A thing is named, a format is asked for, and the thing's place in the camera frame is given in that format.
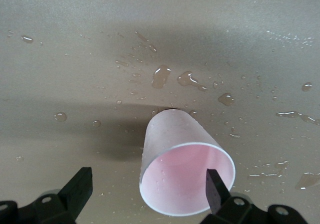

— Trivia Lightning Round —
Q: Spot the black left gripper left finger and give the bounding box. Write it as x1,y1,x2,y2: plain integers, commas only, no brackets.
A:
0,167,94,224

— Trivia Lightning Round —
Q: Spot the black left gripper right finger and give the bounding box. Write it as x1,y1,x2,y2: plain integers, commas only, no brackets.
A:
199,169,307,224

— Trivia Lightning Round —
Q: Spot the pink plastic cup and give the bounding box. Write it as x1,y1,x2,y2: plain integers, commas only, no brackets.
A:
139,110,236,217

